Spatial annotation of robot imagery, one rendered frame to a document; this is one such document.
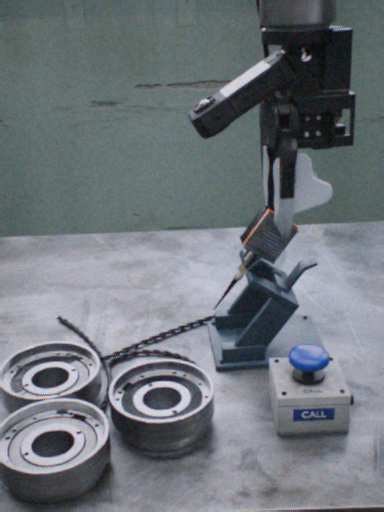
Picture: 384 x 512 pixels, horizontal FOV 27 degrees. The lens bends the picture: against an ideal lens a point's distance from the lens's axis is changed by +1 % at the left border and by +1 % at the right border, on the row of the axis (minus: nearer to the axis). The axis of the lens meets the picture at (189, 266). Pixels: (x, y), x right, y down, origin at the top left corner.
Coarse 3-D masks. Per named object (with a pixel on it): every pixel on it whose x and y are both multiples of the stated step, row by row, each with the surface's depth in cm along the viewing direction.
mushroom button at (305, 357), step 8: (304, 344) 79; (312, 344) 79; (296, 352) 78; (304, 352) 78; (312, 352) 78; (320, 352) 78; (296, 360) 77; (304, 360) 77; (312, 360) 77; (320, 360) 77; (328, 360) 78; (296, 368) 77; (304, 368) 77; (312, 368) 77; (320, 368) 77
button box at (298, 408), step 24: (288, 360) 82; (336, 360) 82; (288, 384) 78; (312, 384) 78; (336, 384) 78; (288, 408) 77; (312, 408) 77; (336, 408) 77; (288, 432) 78; (312, 432) 78; (336, 432) 78
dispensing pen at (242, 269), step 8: (264, 208) 86; (256, 216) 87; (248, 232) 87; (240, 240) 87; (248, 256) 87; (256, 256) 87; (240, 264) 88; (248, 264) 88; (240, 272) 88; (232, 280) 89; (224, 296) 90; (216, 304) 90
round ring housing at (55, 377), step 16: (16, 352) 86; (32, 352) 87; (48, 352) 88; (64, 352) 88; (80, 352) 87; (0, 368) 83; (16, 368) 85; (32, 368) 85; (48, 368) 85; (64, 368) 85; (96, 368) 83; (0, 384) 81; (32, 384) 83; (48, 384) 86; (64, 384) 82; (96, 384) 82; (16, 400) 79; (32, 400) 79; (80, 400) 80
